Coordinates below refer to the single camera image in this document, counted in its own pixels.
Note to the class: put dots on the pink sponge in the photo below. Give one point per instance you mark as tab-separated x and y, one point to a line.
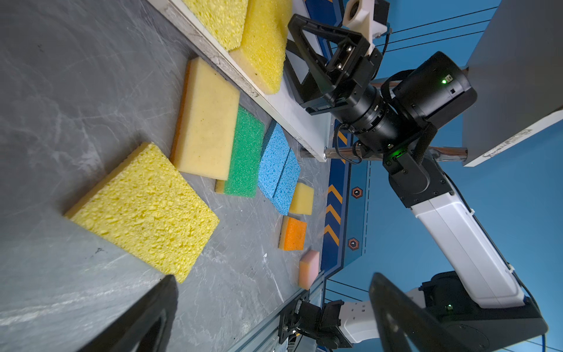
309	268

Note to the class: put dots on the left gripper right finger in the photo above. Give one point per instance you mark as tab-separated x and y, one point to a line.
402	323

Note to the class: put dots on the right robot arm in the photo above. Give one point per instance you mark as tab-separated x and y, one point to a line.
481	304

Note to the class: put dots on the blue sponge right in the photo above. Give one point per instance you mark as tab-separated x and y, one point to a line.
284	192

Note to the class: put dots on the yellow sponge right side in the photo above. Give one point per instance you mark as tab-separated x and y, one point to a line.
303	198

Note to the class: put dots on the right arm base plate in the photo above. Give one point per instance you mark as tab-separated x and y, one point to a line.
293	319

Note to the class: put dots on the aluminium front rail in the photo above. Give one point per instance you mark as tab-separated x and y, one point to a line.
264	336

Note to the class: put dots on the yellow porous sponge large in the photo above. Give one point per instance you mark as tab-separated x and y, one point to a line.
224	19

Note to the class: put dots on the bright yellow foam sponge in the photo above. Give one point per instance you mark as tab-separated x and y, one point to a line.
261	54

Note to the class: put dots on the green scrub sponge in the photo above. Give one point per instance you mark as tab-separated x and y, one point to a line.
245	159

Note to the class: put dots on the blue sponge left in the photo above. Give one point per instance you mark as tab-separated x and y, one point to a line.
274	154

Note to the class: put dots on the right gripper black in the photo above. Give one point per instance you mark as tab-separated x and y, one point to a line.
333	85

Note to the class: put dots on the blue sponge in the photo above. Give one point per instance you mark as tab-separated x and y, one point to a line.
274	154
284	192

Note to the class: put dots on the orange sponge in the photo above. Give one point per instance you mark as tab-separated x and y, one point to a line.
293	234

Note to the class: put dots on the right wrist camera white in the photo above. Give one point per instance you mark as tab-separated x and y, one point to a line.
368	17

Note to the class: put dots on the white two-tier shelf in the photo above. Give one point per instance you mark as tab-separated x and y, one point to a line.
417	115

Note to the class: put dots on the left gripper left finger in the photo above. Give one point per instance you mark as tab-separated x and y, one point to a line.
145	326

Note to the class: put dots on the pale yellow sponge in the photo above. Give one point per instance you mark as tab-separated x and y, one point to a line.
203	142

